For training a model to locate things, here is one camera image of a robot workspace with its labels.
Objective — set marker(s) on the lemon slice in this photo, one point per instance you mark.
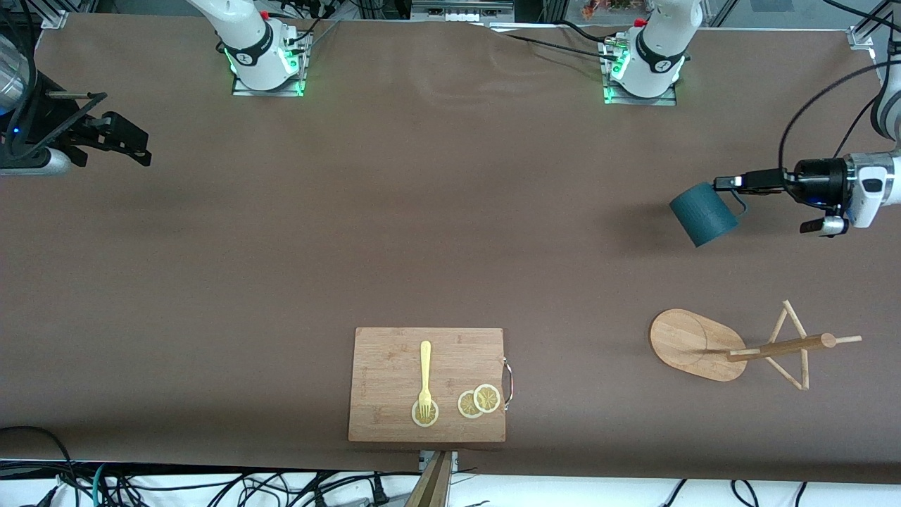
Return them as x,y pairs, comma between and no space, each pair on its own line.
417,420
464,406
487,398

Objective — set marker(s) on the aluminium corner bracket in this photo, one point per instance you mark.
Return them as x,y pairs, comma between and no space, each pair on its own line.
861,38
55,20

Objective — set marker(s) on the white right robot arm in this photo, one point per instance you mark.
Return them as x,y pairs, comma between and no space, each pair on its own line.
250,49

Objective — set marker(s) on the yellow plastic fork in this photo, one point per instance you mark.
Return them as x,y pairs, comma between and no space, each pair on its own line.
425,366

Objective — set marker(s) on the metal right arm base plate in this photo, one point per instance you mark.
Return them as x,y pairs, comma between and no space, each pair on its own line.
267,91

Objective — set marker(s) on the wooden cutting board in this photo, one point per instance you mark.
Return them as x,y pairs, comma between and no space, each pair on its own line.
394,373

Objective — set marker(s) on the teal ribbed cup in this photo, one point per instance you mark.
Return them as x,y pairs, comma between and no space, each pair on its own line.
704,215

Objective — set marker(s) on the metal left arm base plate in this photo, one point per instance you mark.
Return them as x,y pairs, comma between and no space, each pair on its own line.
644,100

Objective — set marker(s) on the small metal bracket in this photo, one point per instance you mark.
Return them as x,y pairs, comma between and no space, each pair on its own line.
455,459

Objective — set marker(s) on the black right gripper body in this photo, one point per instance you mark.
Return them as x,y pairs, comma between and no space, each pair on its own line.
43,121

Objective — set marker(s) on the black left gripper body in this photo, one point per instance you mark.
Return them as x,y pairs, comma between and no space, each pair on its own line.
818,177

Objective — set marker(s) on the brown table cover cloth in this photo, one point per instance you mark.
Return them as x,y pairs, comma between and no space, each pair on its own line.
422,211

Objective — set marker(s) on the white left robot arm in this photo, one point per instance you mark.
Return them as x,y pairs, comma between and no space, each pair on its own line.
654,56

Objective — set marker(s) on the wooden mug rack with pegs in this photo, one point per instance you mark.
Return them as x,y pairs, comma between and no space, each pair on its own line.
686,341

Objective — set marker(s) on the wooden plank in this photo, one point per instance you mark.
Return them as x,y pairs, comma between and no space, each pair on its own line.
431,486

